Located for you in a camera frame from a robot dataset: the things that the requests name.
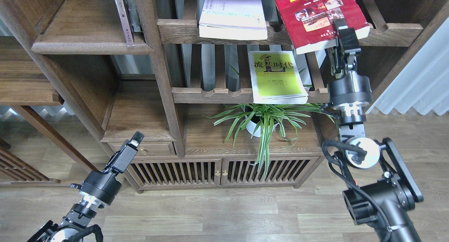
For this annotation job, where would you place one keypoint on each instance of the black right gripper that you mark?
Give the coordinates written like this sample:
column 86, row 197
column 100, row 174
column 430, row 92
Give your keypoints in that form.
column 348, row 87

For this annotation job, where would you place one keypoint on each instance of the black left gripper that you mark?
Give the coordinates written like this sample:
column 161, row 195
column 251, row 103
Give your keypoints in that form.
column 103, row 185

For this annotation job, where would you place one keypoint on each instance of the red paperback book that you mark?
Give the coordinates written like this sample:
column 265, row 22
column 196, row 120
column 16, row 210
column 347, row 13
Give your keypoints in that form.
column 309, row 23

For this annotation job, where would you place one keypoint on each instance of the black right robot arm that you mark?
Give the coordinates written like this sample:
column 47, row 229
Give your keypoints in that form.
column 382, row 205

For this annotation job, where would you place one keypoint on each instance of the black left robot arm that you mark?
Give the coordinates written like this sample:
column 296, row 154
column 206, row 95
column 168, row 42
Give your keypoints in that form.
column 74, row 226

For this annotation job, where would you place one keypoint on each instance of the brass drawer knob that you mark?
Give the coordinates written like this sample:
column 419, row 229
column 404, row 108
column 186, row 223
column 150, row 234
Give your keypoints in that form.
column 142, row 151

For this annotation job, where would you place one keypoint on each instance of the dark wooden bookshelf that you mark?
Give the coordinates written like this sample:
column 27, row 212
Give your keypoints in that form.
column 164, row 86

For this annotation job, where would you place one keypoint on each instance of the yellow green paperback book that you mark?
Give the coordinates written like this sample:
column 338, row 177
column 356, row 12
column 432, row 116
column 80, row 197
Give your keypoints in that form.
column 275, row 78

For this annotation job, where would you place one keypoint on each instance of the white curtain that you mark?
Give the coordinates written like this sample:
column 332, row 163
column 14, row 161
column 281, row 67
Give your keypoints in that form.
column 423, row 85

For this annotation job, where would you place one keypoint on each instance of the dark wooden slatted bench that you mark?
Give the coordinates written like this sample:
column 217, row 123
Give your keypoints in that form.
column 20, row 173

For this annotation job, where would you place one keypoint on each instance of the green spider plant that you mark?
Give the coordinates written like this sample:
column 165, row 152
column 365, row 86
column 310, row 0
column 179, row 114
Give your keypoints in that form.
column 266, row 116

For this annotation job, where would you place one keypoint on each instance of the white lavender paperback book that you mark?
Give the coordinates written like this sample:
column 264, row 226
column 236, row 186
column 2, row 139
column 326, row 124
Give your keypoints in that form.
column 233, row 20

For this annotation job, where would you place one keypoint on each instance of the white plant pot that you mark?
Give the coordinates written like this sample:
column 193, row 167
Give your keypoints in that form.
column 251, row 128

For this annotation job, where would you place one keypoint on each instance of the thin upright book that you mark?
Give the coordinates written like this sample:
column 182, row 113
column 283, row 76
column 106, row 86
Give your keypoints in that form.
column 123, row 11

